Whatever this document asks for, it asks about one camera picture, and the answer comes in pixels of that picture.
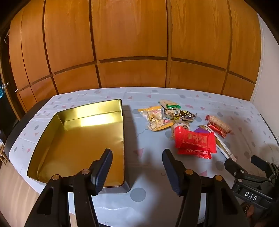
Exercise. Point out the patterned white tablecloth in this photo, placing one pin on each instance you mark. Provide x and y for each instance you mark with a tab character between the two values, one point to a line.
148	98

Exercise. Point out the clear nut packet yellow edge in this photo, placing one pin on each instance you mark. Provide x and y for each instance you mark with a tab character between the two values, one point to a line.
158	124
152	113

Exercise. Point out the red patterned snack packet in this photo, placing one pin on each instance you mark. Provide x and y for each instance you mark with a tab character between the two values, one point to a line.
218	130

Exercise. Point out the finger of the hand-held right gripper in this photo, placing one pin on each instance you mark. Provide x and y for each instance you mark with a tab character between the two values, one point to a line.
261	163
234	169

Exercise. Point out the wooden wardrobe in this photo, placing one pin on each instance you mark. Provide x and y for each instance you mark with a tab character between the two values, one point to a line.
130	43

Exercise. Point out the long white snack packet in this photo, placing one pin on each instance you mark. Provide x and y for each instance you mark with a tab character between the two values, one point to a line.
222	145

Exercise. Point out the dark brown gold packet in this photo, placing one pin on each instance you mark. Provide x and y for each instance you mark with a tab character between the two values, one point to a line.
183	114

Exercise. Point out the beige printed snack packet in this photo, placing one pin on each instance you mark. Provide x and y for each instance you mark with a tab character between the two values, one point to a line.
182	124

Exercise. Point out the small green packet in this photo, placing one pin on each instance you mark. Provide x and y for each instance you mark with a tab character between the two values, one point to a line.
173	106

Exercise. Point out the rice cracker roll packet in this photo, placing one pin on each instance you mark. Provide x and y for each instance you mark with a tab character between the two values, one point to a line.
218	121

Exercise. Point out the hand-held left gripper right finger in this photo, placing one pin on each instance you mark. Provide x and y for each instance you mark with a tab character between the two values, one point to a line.
172	174

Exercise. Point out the black table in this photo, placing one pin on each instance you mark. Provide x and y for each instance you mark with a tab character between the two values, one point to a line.
19	124

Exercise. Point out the gold tin box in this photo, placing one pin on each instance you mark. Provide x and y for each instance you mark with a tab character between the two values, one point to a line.
87	141

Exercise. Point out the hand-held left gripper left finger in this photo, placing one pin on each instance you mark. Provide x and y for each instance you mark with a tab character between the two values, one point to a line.
102	172

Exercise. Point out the pale cracker packet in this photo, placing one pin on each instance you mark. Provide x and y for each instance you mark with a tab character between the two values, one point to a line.
166	102

